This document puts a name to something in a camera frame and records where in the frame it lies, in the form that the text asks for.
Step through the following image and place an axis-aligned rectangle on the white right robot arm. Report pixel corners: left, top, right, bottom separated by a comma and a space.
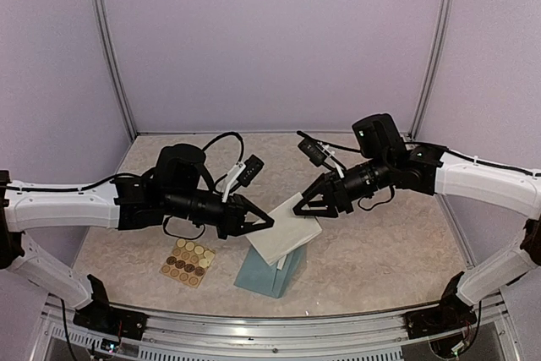
293, 113, 540, 331

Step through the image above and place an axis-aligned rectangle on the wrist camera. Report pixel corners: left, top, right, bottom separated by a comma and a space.
297, 130, 346, 178
217, 155, 265, 203

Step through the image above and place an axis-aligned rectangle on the round sticker seal sheet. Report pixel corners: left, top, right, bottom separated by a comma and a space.
160, 238, 216, 288

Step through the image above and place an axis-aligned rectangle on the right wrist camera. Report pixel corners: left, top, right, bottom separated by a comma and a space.
297, 130, 346, 178

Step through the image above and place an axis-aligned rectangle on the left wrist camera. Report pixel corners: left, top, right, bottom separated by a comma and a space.
217, 155, 265, 203

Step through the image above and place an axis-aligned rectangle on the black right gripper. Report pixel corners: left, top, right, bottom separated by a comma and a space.
292, 153, 393, 218

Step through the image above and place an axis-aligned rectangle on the right aluminium frame post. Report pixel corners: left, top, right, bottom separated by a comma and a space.
407, 0, 453, 140

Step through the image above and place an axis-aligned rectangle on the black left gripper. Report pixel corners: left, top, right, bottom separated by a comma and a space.
164, 189, 275, 240

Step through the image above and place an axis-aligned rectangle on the aluminium front rail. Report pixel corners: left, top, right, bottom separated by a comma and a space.
29, 293, 520, 360

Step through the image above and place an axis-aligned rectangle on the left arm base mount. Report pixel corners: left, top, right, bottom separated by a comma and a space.
73, 274, 148, 341

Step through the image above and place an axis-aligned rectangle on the beige lined letter paper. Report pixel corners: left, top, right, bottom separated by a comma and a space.
276, 254, 292, 271

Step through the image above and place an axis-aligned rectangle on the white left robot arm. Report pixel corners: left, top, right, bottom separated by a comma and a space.
1, 144, 274, 331

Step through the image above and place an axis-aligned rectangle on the teal blue envelope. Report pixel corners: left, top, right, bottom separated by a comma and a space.
234, 245, 307, 298

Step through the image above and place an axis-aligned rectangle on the left aluminium frame post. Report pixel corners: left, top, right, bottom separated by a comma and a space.
91, 0, 139, 142

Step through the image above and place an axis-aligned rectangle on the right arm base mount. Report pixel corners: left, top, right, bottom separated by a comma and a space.
403, 271, 478, 339

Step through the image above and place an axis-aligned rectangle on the aluminium frame post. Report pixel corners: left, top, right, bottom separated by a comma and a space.
407, 0, 453, 140
91, 0, 139, 142

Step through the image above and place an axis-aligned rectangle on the left camera black cable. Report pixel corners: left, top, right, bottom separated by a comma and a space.
202, 131, 247, 167

